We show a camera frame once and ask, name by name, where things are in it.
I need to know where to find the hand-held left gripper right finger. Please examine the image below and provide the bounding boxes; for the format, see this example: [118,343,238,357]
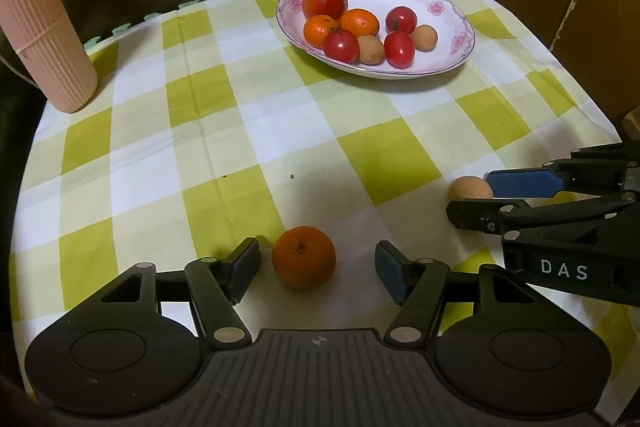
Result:
[375,240,586,350]

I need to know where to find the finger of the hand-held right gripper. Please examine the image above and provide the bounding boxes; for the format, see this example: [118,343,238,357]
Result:
[486,144,640,204]
[446,192,640,242]

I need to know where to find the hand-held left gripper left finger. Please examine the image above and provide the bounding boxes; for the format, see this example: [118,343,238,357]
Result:
[60,237,262,352]

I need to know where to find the brown longan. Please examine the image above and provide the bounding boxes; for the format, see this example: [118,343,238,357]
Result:
[447,176,494,204]
[357,35,386,66]
[410,25,439,52]

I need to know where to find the small orange mandarin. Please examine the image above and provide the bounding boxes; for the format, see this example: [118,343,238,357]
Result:
[271,226,337,292]

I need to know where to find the red cherry tomato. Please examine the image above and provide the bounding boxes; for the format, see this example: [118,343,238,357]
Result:
[385,6,418,35]
[323,28,361,63]
[384,30,416,69]

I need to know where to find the large red tomato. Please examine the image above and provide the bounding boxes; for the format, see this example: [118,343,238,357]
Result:
[301,0,349,20]

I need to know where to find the green white checkered tablecloth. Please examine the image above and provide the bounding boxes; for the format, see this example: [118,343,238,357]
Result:
[9,0,640,358]

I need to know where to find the pink ribbed cylinder container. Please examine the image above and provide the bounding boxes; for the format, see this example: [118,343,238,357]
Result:
[0,0,98,114]

